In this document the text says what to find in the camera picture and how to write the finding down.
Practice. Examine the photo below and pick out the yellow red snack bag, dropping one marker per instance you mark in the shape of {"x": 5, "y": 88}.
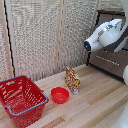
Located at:
{"x": 72, "y": 80}

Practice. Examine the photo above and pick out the red plastic bowl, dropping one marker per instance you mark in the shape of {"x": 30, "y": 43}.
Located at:
{"x": 60, "y": 95}

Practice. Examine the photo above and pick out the beige woven folding screen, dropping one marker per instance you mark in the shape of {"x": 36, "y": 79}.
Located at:
{"x": 36, "y": 40}

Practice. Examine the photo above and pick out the brown drawer cabinet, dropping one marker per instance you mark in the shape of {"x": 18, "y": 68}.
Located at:
{"x": 106, "y": 63}

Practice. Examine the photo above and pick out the red shopping basket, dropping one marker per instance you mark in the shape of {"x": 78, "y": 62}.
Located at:
{"x": 20, "y": 100}

